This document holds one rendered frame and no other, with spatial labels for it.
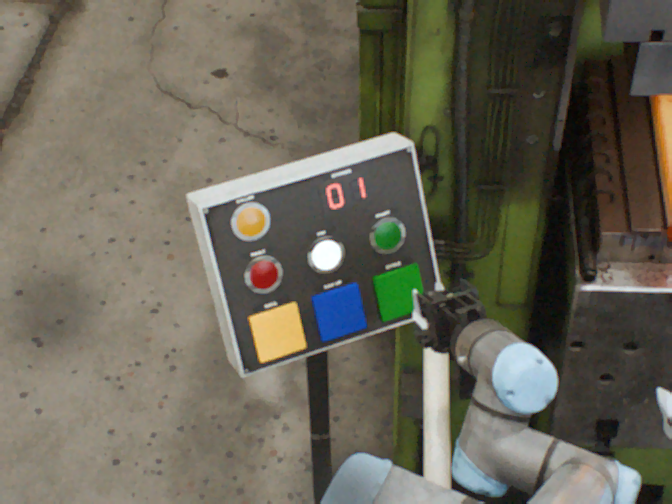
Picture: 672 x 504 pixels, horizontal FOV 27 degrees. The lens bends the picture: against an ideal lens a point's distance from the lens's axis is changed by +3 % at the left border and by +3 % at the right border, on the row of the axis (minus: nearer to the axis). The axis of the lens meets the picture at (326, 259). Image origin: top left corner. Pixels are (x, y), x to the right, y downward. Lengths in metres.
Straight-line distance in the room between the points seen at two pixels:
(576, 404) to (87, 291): 1.44
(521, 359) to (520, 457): 0.12
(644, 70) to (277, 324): 0.64
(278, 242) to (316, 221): 0.07
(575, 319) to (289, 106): 1.76
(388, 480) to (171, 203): 2.36
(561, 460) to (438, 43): 0.72
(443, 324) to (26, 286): 1.83
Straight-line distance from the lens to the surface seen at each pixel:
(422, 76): 2.16
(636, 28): 1.95
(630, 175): 2.31
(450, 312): 1.83
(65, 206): 3.67
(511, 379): 1.66
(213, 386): 3.23
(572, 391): 2.45
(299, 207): 1.99
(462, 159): 2.26
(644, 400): 2.48
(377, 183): 2.02
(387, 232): 2.04
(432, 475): 2.32
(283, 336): 2.03
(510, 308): 2.58
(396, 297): 2.07
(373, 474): 1.35
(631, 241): 2.25
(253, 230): 1.97
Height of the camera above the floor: 2.60
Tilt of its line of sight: 49 degrees down
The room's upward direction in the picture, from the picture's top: 2 degrees counter-clockwise
